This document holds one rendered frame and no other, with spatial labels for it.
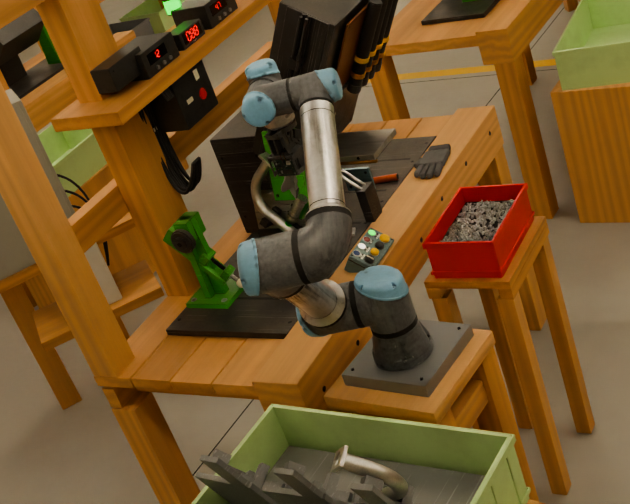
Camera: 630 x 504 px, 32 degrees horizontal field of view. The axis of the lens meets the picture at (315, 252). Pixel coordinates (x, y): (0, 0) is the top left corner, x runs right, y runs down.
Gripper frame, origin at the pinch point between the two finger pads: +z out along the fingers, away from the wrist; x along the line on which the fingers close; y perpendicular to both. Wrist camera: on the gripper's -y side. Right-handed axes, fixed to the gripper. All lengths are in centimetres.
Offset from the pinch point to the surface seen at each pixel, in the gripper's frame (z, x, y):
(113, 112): -25, -55, -4
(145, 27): 91, -412, -429
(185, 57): -24, -54, -38
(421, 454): 42, 36, 43
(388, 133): 16, -12, -62
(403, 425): 34, 34, 43
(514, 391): 113, 5, -60
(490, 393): 59, 33, 3
